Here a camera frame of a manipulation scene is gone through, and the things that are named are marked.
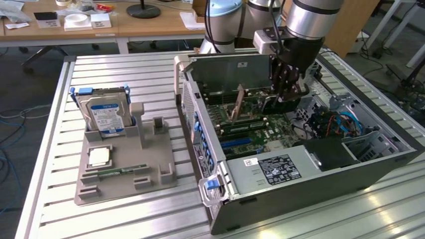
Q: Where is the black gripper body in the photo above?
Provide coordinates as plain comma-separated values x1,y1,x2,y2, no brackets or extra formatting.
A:
277,37,325,75

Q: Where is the green graphics card black cooler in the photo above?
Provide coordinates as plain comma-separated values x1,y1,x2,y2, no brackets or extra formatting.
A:
228,84,300,125

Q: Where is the silver perforated disk bay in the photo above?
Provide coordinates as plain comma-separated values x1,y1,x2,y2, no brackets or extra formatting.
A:
292,59,333,130

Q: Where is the green motherboard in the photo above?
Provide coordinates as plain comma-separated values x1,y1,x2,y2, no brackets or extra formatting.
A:
199,82,313,160

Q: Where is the wooden cabinet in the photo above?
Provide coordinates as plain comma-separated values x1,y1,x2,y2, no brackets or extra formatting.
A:
324,0,381,58

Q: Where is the CPU socket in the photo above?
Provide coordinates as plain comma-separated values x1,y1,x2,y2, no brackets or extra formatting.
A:
224,103,240,120

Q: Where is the silver finned chipset heatsink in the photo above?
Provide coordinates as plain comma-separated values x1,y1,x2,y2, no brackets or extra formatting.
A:
265,141,287,151

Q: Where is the long blue expansion slot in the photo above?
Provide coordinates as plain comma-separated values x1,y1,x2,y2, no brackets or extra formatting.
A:
221,136,252,149

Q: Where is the black plastic cover block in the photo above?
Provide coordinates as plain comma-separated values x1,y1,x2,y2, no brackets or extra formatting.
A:
301,137,363,173

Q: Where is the white paper stack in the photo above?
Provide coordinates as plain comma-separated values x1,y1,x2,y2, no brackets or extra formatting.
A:
180,11,208,31

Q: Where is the black floor equipment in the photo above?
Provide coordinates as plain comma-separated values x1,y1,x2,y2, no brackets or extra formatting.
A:
387,63,425,113

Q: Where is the brown cardboard box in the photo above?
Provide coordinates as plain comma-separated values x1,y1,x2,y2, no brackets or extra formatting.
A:
192,0,209,17

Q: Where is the grey power supply unit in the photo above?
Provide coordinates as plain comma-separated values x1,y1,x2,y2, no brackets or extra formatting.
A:
225,145,324,195

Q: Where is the grey open PC case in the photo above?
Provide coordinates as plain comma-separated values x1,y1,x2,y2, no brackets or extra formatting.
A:
175,48,425,236

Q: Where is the black round lamp base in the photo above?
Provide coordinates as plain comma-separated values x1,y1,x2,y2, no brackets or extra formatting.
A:
125,0,163,19

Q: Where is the hard disk blue caddy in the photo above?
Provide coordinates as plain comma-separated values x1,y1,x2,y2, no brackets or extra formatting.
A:
70,84,137,139

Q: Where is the small white box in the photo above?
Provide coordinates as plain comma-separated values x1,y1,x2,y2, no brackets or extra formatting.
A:
89,13,112,29

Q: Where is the grey plastic parts rack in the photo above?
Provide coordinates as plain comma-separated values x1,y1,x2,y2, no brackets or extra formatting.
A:
74,102,179,206

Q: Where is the green RAM stick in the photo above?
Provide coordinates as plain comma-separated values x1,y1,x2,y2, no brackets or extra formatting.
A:
83,163,149,178

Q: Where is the flat white box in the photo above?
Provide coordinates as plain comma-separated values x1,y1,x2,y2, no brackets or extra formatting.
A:
63,21,93,32

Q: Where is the silver CPU chip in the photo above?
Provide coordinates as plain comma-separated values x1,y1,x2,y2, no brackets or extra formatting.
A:
87,148,112,168

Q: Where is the white tape roll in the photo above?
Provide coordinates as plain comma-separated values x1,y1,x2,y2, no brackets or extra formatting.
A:
64,13,91,26

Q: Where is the black and white box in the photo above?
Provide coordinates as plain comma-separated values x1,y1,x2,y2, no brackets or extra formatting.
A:
32,11,62,29

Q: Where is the white paper card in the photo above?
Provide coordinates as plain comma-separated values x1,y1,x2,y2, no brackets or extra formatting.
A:
4,22,31,30

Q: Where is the clear plastic bag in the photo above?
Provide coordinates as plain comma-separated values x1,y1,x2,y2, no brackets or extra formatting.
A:
0,0,32,23

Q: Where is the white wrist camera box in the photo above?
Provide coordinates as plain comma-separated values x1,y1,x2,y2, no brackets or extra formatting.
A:
253,29,283,54

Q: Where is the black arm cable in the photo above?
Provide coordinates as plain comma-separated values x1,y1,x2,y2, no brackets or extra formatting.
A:
268,0,292,54

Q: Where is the blue disk wire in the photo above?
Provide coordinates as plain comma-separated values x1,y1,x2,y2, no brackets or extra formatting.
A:
332,111,364,136

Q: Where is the thin black cable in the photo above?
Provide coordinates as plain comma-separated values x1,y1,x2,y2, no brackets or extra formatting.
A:
203,0,223,52

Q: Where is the white table frame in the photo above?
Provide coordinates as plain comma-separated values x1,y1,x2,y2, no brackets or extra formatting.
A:
361,0,425,68

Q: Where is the silver metal bay bracket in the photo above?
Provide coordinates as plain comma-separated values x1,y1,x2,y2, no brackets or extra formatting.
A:
341,129,400,162

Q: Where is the wooden desk white frame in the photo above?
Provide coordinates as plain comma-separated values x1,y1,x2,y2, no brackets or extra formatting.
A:
0,0,121,54
117,0,209,54

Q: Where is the grey floor cable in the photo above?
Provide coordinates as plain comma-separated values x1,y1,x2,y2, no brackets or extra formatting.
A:
0,104,54,120

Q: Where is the blue floor cable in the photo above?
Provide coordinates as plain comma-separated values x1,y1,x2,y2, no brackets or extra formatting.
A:
0,109,24,214

